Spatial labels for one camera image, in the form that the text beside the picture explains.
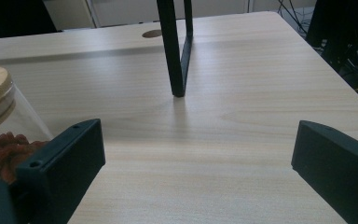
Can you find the dried red berries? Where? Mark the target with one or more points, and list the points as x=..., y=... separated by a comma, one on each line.
x=3, y=152

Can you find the black equipment case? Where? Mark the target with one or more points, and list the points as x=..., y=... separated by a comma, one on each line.
x=338, y=25

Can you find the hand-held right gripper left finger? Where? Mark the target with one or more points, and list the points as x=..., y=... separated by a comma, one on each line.
x=65, y=161

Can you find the black metal stand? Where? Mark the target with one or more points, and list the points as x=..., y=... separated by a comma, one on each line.
x=175, y=49

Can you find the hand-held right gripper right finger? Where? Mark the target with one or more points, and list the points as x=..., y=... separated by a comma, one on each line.
x=338, y=168

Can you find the clear glass jar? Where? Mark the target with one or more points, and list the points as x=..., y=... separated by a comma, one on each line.
x=15, y=115

